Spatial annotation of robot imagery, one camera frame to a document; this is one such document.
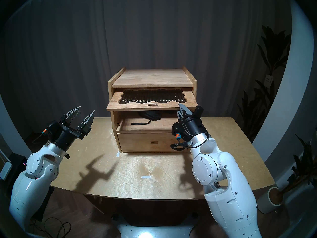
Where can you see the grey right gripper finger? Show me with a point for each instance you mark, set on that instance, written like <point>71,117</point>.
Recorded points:
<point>184,112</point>
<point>199,111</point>

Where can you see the small white box device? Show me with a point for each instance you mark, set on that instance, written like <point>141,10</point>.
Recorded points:
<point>5,171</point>

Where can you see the white round plant pot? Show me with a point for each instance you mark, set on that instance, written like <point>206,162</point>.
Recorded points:
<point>266,202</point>

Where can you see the leaning dark leafy plant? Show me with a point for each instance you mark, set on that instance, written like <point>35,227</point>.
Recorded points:
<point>304,165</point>

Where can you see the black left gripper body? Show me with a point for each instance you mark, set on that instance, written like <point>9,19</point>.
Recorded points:
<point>63,135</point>

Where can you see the white paper plant tag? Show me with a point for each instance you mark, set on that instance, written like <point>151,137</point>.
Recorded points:
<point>268,79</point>

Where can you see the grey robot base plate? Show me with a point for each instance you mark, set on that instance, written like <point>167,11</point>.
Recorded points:
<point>153,231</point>

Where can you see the wooden cabinet frame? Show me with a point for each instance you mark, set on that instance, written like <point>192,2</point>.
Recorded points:
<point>153,77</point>

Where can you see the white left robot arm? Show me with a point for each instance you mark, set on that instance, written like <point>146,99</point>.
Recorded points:
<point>32,185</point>

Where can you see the wooden drawer with peg knob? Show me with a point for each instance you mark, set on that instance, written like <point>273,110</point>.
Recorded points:
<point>138,142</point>

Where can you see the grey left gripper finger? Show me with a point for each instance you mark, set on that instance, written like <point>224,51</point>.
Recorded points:
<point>70,116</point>
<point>86,124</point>

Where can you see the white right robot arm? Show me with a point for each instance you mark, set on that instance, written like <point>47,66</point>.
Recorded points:
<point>227,190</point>

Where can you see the wooden pull-out slatted tray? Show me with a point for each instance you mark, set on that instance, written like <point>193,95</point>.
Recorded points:
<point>138,105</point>

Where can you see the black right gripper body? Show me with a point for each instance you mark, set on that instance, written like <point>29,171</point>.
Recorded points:
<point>190,127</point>

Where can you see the black pants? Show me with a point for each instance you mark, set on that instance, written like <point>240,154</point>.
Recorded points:
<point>151,115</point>

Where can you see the tall dark leafy plant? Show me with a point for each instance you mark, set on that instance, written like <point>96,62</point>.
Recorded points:
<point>273,46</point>

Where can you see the grey pleated curtain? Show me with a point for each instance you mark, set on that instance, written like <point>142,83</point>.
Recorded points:
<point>74,54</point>

